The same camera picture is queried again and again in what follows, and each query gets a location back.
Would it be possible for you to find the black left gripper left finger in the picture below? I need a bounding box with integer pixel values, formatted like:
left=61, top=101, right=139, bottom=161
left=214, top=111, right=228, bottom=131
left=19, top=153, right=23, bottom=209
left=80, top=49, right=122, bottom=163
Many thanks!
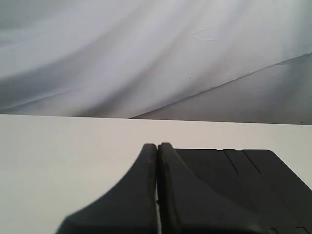
left=57, top=144, right=158, bottom=234

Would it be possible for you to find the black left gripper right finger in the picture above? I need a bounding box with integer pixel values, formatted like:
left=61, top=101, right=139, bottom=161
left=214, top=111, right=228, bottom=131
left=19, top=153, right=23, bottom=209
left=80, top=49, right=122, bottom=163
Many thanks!
left=157, top=143, right=269, bottom=234

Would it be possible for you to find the black plastic tool case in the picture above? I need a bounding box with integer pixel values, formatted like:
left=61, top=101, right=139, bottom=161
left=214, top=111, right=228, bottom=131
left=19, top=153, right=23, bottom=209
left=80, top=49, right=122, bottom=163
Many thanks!
left=176, top=149, right=312, bottom=234

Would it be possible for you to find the white backdrop cloth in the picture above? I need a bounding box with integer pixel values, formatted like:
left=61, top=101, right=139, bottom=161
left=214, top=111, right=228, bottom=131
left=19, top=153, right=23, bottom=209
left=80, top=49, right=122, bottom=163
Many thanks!
left=0, top=0, right=312, bottom=118

